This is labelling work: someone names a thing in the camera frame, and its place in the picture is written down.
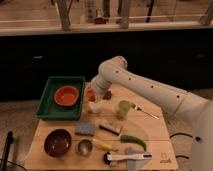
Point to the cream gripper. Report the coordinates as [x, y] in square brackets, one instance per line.
[98, 98]

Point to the red apple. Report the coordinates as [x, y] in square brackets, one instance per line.
[90, 96]

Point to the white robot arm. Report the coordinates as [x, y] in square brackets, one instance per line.
[194, 109]

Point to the green plastic cup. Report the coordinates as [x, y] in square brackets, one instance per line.
[123, 108]

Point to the small metal cup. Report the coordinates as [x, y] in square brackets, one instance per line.
[85, 147]

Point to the orange bowl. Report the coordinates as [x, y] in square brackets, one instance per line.
[66, 96]

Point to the blue sponge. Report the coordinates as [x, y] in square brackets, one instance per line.
[85, 128]

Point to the yellow corn cob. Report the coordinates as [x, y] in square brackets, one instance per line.
[103, 145]

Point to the green chili pepper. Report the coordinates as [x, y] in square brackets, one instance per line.
[133, 139]

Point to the green plastic tray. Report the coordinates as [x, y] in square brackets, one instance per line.
[48, 110]

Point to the dark brown bowl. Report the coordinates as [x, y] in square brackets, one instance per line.
[57, 143]

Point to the red object on shelf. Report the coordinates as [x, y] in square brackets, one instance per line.
[100, 21]

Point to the black pole stand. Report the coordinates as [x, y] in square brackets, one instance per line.
[6, 149]

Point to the white handled dish brush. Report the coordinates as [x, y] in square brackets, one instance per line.
[108, 157]

